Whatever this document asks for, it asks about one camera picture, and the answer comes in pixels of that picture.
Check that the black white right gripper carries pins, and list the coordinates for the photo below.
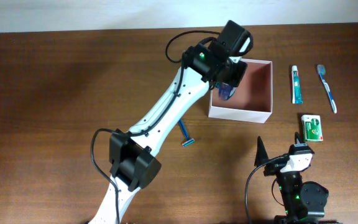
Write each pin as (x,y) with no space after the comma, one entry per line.
(275,167)

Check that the clear foam soap pump bottle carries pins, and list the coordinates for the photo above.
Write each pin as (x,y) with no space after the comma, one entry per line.
(225,91)

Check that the green white soap box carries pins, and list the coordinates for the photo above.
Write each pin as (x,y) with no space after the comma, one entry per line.
(312,130)

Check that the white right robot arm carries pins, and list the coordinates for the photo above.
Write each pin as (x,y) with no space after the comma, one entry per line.
(303,202)

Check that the teal toothpaste tube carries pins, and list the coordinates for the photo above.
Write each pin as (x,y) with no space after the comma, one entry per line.
(296,88)

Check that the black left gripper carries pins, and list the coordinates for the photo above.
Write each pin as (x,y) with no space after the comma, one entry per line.
(237,78)

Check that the blue disposable razor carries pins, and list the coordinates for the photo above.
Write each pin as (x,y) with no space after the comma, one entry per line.
(188,140)

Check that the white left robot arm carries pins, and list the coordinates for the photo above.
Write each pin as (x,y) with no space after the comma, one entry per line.
(213,61)

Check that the blue white toothbrush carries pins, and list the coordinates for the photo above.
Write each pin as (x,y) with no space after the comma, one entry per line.
(321,72)

